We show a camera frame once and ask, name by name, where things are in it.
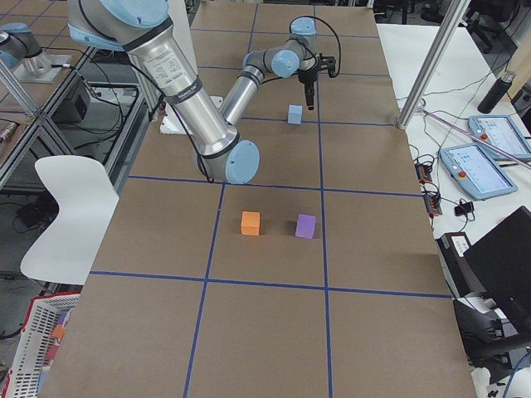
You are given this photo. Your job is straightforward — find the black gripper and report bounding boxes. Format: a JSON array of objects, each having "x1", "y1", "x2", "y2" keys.
[{"x1": 297, "y1": 68, "x2": 319, "y2": 110}]

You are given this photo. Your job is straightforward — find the light blue foam block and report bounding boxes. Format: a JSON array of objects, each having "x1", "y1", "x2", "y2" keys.
[{"x1": 287, "y1": 104, "x2": 303, "y2": 125}]

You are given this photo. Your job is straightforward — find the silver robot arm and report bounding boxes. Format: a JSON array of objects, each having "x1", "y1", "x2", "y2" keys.
[{"x1": 67, "y1": 1, "x2": 320, "y2": 184}]

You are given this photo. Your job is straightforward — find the purple foam block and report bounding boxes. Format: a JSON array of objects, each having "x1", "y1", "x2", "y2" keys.
[{"x1": 295, "y1": 214, "x2": 317, "y2": 239}]

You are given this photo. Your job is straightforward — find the orange foam block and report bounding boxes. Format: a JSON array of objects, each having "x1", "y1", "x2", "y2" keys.
[{"x1": 241, "y1": 211, "x2": 261, "y2": 236}]

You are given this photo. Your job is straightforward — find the reacher grabber stick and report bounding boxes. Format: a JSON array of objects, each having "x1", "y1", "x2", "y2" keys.
[{"x1": 417, "y1": 107, "x2": 530, "y2": 169}]

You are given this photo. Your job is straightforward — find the blue teach pendant near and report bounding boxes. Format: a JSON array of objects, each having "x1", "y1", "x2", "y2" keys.
[{"x1": 440, "y1": 143, "x2": 518, "y2": 200}]

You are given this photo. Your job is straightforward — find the blue teach pendant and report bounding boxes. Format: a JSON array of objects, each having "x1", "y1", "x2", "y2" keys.
[
  {"x1": 440, "y1": 143, "x2": 518, "y2": 200},
  {"x1": 468, "y1": 115, "x2": 530, "y2": 161}
]

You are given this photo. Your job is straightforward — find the black water bottle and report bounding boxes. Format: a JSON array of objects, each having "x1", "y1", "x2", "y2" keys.
[{"x1": 477, "y1": 70, "x2": 516, "y2": 114}]

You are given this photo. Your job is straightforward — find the blue teach pendant far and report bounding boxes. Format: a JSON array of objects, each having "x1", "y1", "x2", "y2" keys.
[{"x1": 468, "y1": 115, "x2": 530, "y2": 161}]

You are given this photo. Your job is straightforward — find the white plastic chair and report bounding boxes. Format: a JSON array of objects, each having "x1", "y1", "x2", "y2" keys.
[{"x1": 21, "y1": 155, "x2": 119, "y2": 285}]

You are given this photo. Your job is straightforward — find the black laptop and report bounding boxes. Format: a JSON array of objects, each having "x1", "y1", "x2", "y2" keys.
[{"x1": 465, "y1": 206, "x2": 530, "y2": 332}]

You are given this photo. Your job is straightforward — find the white perforated basket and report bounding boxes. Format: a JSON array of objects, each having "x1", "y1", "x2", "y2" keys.
[{"x1": 2, "y1": 292, "x2": 80, "y2": 397}]

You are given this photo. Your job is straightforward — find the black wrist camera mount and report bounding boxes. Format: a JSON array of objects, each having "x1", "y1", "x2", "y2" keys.
[{"x1": 316, "y1": 54, "x2": 338, "y2": 78}]

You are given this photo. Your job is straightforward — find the black camera cable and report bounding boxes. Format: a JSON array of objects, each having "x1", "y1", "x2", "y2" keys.
[{"x1": 290, "y1": 16, "x2": 343, "y2": 80}]

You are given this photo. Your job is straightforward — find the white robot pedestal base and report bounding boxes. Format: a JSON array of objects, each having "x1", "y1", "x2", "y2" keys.
[{"x1": 145, "y1": 1, "x2": 227, "y2": 145}]

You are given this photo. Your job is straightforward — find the aluminium frame post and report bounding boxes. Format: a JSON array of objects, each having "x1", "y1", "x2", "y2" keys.
[{"x1": 397, "y1": 0, "x2": 470, "y2": 130}]

